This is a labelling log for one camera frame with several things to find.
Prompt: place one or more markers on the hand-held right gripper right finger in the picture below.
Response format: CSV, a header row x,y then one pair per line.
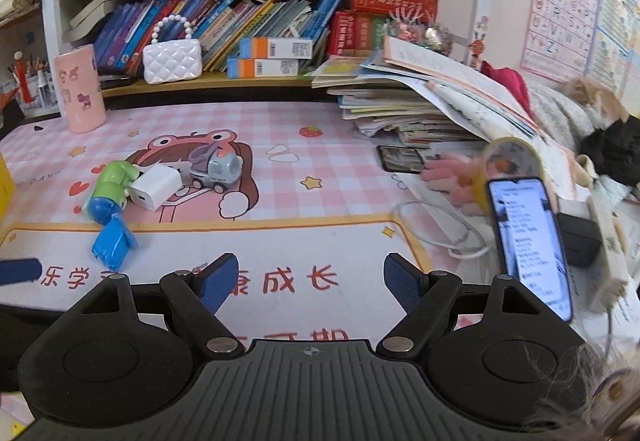
x,y
402,283

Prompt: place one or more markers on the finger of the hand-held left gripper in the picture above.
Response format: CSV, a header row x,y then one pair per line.
x,y
20,272

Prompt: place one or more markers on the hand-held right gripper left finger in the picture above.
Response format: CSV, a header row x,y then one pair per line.
x,y
220,283

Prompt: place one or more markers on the yellow cardboard box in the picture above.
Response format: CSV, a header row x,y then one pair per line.
x,y
5,191

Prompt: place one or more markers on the blue wrapper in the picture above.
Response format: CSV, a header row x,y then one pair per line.
x,y
114,243

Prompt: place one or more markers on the grey toy truck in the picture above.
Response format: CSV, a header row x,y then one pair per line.
x,y
217,168

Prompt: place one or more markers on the white charger plug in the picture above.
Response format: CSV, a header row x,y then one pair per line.
x,y
155,188

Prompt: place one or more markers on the green toy figure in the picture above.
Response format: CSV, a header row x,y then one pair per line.
x,y
112,181

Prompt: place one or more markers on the pink printed tablecloth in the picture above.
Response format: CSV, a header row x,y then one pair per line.
x,y
325,201

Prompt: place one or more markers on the pink hand toy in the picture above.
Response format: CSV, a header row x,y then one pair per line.
x,y
447,176

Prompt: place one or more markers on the black phone lying flat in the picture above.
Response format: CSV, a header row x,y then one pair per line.
x,y
400,160

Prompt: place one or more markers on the smartphone with lit screen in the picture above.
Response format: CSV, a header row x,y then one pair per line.
x,y
530,251

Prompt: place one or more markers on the yellow tape roll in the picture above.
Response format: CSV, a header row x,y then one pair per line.
x,y
510,161

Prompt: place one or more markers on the stack of books and papers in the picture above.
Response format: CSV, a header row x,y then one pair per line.
x,y
415,106

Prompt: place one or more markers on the black power adapter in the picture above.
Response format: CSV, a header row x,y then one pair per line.
x,y
580,238

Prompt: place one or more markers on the desk pen cups with pens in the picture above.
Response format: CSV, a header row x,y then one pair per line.
x,y
35,86

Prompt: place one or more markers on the pink cylinder container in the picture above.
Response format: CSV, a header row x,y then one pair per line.
x,y
80,91

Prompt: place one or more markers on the fur trim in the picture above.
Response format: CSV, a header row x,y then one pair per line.
x,y
575,391

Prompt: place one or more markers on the white power strip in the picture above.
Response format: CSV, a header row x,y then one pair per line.
x,y
610,251

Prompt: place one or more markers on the white box orange blue end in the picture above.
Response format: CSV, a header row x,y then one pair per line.
x,y
277,47
262,68

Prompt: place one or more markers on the magenta cloth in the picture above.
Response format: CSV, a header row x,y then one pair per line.
x,y
507,83

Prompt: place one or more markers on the grey blanket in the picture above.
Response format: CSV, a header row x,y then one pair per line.
x,y
555,113

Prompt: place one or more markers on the black jacket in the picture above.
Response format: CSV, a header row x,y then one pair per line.
x,y
612,148

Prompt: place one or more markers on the red books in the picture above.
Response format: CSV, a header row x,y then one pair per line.
x,y
355,33

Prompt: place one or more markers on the row of colourful books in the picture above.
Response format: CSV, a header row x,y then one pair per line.
x,y
225,28

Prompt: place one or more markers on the pink flower ornament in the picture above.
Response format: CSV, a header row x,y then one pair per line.
x,y
420,28

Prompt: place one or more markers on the orange and white cat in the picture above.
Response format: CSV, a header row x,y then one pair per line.
x,y
595,98

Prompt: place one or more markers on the thick white lying books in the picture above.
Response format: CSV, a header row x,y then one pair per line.
x,y
92,13

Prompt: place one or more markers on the red dictionary box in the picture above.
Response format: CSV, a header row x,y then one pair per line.
x,y
392,3

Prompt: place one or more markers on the yellow chart poster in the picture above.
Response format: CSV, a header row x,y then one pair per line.
x,y
620,51

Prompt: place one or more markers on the pink alphabet poster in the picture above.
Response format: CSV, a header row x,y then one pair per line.
x,y
562,6

